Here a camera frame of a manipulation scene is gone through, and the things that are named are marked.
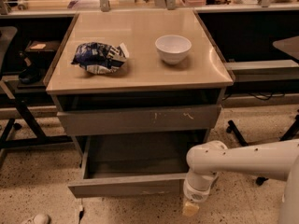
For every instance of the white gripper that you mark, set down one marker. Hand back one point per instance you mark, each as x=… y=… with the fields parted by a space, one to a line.
x=196 y=192

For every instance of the grey drawer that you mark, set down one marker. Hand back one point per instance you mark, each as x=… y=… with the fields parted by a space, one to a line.
x=139 y=120
x=135 y=163

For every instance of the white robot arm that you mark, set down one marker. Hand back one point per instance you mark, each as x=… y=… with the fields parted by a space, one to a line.
x=278 y=160

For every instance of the grey top drawer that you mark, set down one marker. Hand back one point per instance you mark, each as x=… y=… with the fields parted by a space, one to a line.
x=139 y=120

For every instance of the grey drawer cabinet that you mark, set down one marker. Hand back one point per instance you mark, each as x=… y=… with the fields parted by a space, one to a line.
x=144 y=80

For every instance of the black wheeled stand leg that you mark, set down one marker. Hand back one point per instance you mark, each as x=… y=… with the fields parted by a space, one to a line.
x=233 y=129

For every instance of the white shoe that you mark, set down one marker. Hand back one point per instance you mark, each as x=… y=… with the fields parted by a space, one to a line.
x=37 y=219

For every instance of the white ceramic bowl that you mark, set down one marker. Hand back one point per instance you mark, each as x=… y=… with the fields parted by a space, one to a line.
x=173 y=49

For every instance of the crumpled blue chip bag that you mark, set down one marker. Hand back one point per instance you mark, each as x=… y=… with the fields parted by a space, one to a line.
x=100 y=59

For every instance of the black bag under bench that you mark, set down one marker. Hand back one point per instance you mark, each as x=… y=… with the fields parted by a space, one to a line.
x=31 y=73

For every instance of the dark box with note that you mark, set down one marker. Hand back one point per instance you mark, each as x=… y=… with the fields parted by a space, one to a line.
x=42 y=49

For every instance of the grey metal bench rail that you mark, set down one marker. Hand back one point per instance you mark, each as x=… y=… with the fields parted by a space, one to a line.
x=276 y=70

